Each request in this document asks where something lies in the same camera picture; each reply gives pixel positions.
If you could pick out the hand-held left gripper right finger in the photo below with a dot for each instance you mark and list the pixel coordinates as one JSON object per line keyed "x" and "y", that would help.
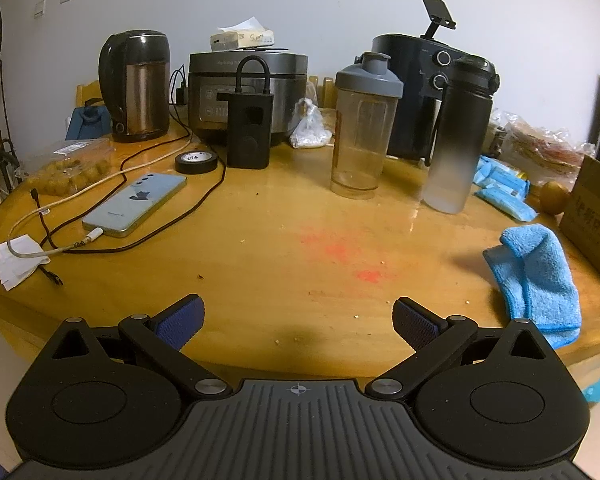
{"x": 415, "y": 325}

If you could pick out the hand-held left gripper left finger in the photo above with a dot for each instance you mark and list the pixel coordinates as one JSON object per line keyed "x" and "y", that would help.
{"x": 185, "y": 317}

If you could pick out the blue microfiber cloth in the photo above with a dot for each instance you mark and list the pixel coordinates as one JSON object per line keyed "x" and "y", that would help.
{"x": 540, "y": 280}

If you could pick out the clear shaker bottle grey lid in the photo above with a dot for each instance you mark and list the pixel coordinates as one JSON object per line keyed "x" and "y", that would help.
{"x": 360, "y": 135}

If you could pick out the cardboard box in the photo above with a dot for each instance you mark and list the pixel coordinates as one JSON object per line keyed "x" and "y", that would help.
{"x": 595, "y": 210}

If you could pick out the light blue smartphone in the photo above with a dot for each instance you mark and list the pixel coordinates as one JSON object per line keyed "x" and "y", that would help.
{"x": 130, "y": 205}

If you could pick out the round brown fruit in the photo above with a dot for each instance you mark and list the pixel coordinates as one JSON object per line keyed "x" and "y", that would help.
{"x": 554, "y": 199}

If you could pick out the black tape roll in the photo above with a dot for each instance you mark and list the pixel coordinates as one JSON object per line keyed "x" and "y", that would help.
{"x": 210, "y": 165}

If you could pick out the white crumpled paper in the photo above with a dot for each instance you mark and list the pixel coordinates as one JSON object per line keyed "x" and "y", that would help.
{"x": 10, "y": 270}

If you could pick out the plastic bag of flatbreads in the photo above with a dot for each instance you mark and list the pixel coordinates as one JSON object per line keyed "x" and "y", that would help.
{"x": 545, "y": 150}

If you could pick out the clear plastic snack box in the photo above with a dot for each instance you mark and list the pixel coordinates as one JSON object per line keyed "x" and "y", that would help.
{"x": 65, "y": 170}

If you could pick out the black frosted water bottle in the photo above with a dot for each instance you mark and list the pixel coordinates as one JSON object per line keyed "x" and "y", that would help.
{"x": 455, "y": 135}

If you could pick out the black portable air pump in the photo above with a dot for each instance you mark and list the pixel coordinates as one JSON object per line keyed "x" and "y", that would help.
{"x": 247, "y": 130}

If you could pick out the clear bag of white grains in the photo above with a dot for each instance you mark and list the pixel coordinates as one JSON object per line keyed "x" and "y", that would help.
{"x": 307, "y": 132}

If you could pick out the blue bag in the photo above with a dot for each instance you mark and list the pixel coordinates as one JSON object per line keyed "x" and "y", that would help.
{"x": 85, "y": 120}

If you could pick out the black electric kettle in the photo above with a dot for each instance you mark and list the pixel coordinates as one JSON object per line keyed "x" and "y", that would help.
{"x": 135, "y": 85}

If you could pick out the dark blue air fryer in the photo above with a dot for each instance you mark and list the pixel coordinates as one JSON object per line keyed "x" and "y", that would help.
{"x": 410, "y": 85}

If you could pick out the grey rice cooker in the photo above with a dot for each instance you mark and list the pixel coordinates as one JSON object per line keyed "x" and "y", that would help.
{"x": 280, "y": 90}

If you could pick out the tissue pack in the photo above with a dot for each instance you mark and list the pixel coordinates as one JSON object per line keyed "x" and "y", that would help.
{"x": 240, "y": 40}

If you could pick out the black phone stand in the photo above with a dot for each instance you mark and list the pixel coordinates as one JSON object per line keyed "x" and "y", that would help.
{"x": 437, "y": 10}

